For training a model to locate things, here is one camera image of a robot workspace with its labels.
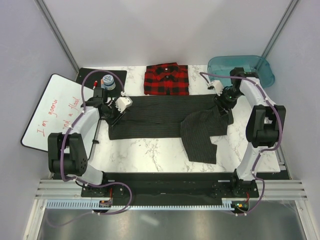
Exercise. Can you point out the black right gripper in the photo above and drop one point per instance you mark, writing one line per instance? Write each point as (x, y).
(225, 106)

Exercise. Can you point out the aluminium frame post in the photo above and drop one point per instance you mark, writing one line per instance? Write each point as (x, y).
(57, 33)
(280, 27)

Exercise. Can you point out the teal transparent plastic bin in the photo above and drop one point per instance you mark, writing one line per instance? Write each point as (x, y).
(223, 65)

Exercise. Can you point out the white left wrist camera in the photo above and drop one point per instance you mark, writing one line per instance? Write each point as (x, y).
(122, 103)

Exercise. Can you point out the aluminium frame post right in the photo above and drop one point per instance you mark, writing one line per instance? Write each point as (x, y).
(280, 27)

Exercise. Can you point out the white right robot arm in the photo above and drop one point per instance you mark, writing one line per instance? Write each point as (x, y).
(264, 127)

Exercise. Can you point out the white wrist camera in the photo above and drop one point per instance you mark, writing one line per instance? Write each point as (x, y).
(217, 86)
(122, 103)

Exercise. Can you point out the aluminium frame post left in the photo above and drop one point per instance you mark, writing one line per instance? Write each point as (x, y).
(57, 33)

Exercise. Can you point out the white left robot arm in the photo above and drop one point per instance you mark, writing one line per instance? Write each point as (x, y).
(69, 151)

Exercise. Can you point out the white whiteboard with red writing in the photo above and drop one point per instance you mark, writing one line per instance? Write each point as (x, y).
(58, 107)

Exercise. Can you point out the red black plaid shirt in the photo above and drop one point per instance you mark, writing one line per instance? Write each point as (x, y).
(166, 79)

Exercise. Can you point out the small blue white jar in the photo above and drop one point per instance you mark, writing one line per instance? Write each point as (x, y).
(108, 82)

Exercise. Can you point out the blue pink eraser stick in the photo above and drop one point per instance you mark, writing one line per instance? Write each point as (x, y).
(102, 84)

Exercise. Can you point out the red whiteboard marker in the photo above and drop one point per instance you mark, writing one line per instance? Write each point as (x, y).
(95, 84)

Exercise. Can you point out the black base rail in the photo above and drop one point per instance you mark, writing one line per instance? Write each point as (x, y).
(173, 188)

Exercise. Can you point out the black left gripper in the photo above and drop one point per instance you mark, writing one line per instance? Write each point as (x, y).
(118, 115)

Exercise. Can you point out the dark grey pinstripe shirt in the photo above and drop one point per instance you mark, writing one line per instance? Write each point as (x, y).
(192, 118)

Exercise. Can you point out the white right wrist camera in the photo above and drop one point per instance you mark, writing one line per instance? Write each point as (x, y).
(217, 86)

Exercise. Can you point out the light blue cable duct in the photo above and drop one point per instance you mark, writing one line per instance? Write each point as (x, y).
(87, 204)

